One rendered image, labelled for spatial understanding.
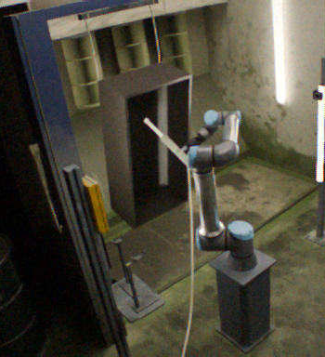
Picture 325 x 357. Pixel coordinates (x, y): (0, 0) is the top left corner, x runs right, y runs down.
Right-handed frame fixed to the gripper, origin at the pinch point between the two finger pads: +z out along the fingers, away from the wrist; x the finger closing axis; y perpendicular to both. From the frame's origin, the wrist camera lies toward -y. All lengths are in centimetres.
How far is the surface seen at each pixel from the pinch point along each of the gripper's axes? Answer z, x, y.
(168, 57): -73, 124, 137
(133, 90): -9, 53, -14
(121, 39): -45, 151, 87
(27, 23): 9, 75, -108
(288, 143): -103, -28, 198
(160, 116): -14, 53, 60
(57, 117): 33, 44, -76
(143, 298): 70, -53, -50
